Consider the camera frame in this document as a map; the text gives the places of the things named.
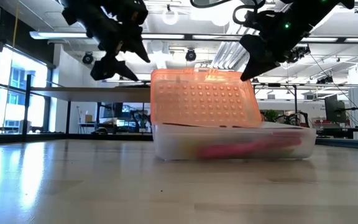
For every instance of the small cardboard box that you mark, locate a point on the small cardboard box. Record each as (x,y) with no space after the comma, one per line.
(88,118)

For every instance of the wooden shelf riser black legs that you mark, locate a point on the wooden shelf riser black legs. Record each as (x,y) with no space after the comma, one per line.
(73,93)

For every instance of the long ceiling light bar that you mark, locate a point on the long ceiling light bar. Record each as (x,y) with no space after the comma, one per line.
(166,36)

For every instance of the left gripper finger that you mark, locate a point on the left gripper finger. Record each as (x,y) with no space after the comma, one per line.
(109,68)
(135,43)

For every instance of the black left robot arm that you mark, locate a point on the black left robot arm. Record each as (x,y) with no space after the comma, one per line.
(104,9)

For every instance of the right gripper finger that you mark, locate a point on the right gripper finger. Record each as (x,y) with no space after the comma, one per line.
(258,59)

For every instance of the background work desk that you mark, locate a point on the background work desk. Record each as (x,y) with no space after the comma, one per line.
(337,132)

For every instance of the background green plant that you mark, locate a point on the background green plant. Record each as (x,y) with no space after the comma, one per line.
(271,115)

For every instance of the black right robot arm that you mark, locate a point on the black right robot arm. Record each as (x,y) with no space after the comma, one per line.
(315,12)

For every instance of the black monitor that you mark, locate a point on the black monitor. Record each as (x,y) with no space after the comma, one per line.
(334,110)

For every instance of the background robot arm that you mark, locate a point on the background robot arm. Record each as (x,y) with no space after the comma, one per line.
(294,118)

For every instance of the black calculator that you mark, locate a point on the black calculator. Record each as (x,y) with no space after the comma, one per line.
(135,86)

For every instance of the black ceiling camera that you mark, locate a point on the black ceiling camera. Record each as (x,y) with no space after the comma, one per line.
(190,56)
(300,53)
(88,58)

